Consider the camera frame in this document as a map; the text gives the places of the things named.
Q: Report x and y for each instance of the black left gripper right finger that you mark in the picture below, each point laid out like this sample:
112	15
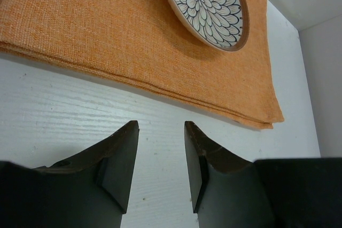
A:
229	191

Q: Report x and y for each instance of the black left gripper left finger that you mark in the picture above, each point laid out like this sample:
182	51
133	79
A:
88	189

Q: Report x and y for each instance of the orange cloth placemat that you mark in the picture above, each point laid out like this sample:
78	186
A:
142	43

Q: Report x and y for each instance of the patterned ceramic plate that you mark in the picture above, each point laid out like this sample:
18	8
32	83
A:
221	24

